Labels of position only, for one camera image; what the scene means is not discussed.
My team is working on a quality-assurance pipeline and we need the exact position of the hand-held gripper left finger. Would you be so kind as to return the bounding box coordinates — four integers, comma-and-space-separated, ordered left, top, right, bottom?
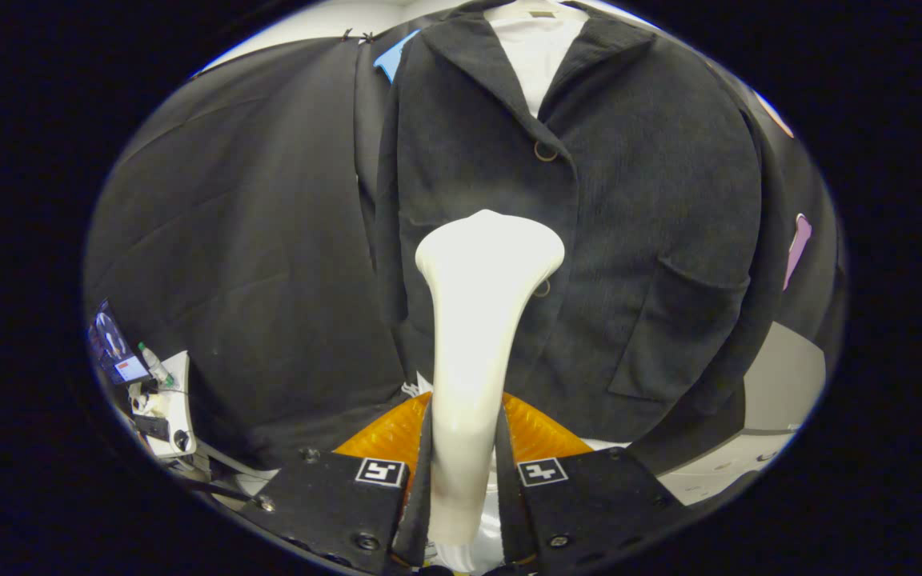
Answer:
253, 392, 434, 575

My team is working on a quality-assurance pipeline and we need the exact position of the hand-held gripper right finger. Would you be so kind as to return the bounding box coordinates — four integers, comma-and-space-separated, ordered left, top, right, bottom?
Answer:
499, 392, 682, 574

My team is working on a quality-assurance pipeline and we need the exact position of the white garment steamer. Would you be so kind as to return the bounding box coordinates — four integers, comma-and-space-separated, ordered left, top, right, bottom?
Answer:
415, 210, 566, 573

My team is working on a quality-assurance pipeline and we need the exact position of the black suit jacket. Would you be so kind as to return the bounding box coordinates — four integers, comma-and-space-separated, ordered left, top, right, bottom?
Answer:
353, 0, 790, 473

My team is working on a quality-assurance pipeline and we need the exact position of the white shirt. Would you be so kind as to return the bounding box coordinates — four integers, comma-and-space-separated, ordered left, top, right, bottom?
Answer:
405, 6, 630, 450

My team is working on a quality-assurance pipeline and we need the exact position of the white stand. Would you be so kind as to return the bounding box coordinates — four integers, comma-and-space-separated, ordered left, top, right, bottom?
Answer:
129, 350, 199, 459

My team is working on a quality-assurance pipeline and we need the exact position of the clear bottle green cap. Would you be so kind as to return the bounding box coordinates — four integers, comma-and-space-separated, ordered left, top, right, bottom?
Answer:
137, 342, 175, 390

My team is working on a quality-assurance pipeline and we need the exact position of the grey cabinet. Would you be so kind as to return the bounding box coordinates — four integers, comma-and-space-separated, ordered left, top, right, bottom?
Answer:
657, 320, 828, 506

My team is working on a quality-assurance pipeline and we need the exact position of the small lit screen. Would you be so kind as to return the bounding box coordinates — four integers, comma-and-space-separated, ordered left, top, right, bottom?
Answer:
89, 300, 151, 386

